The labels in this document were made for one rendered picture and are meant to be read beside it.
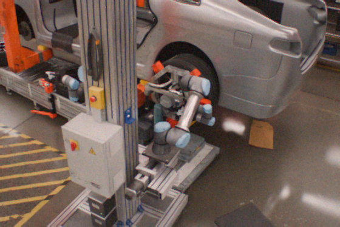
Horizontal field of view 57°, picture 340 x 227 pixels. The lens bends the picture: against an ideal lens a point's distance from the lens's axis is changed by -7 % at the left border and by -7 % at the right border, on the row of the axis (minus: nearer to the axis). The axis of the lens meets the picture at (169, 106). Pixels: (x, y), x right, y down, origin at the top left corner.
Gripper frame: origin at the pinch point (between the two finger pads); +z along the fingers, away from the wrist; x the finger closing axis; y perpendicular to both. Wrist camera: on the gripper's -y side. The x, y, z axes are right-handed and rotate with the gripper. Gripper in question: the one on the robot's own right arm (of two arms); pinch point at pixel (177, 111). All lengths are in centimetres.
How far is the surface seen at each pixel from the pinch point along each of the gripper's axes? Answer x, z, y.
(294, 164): -93, -106, -83
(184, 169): -13, -5, -75
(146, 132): -14, 43, -47
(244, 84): -44, -45, 23
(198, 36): -46, 6, 57
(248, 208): 29, -87, -49
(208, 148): -59, -11, -75
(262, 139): -119, -58, -81
